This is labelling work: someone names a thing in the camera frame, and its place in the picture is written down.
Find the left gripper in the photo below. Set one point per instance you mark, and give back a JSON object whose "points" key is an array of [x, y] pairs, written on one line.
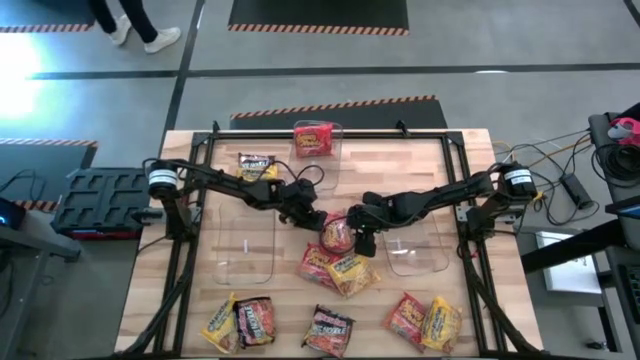
{"points": [[297, 197]]}

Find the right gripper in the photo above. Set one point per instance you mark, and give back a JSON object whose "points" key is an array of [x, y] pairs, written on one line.
{"points": [[370, 214]]}

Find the red Maruchan ramen packet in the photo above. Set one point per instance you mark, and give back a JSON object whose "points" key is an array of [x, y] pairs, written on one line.
{"points": [[337, 235], [406, 317], [312, 262], [313, 141]]}

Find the clear plastic bin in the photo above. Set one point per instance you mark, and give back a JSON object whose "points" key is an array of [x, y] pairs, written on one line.
{"points": [[327, 172], [245, 265], [420, 255]]}

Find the black Fire Noodle packet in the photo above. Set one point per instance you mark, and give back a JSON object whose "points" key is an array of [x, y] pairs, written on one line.
{"points": [[328, 331], [256, 322], [256, 161]]}

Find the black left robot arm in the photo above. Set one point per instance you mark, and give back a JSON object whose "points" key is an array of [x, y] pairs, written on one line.
{"points": [[230, 187]]}

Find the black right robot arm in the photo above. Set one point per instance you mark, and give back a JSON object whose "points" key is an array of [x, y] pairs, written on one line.
{"points": [[450, 192]]}

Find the black hazard-striped floor mat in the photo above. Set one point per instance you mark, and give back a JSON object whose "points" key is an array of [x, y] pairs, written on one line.
{"points": [[350, 117], [50, 155], [320, 12], [50, 12]]}

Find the white box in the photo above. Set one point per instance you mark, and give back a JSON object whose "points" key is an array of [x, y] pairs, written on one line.
{"points": [[570, 277]]}

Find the black diagonal beam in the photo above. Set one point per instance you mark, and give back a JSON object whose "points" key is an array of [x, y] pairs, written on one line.
{"points": [[575, 247]]}

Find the black tray left of table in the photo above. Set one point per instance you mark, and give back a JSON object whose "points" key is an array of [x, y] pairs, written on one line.
{"points": [[100, 200]]}

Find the black power brick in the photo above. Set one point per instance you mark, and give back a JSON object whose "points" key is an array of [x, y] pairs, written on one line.
{"points": [[577, 191]]}

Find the person's white shoe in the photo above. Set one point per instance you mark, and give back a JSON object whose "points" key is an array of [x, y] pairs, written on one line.
{"points": [[162, 40], [120, 31]]}

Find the small black floor object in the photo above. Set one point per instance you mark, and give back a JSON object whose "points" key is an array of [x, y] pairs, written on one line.
{"points": [[595, 345]]}

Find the grey equipment cart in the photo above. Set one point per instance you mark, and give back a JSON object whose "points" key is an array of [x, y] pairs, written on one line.
{"points": [[599, 131]]}

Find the dark tablet screen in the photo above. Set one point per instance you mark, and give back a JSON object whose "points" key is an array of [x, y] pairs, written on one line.
{"points": [[627, 210]]}

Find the person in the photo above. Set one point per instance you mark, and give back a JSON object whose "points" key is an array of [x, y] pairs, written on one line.
{"points": [[140, 20]]}

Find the dark keyboard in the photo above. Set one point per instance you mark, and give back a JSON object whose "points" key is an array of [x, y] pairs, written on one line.
{"points": [[632, 290]]}

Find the grey side desk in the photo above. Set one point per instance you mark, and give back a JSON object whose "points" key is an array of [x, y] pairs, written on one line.
{"points": [[30, 242]]}

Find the pink and white tool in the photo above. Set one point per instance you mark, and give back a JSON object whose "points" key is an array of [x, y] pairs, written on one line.
{"points": [[625, 127]]}

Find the black device with blue light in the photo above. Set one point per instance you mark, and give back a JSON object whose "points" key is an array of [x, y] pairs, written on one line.
{"points": [[12, 212]]}

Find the grey metal bracket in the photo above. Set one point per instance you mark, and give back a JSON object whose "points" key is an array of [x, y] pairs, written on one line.
{"points": [[464, 212]]}

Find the black frame knob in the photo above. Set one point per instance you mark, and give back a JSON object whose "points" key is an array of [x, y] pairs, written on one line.
{"points": [[215, 126], [400, 126]]}

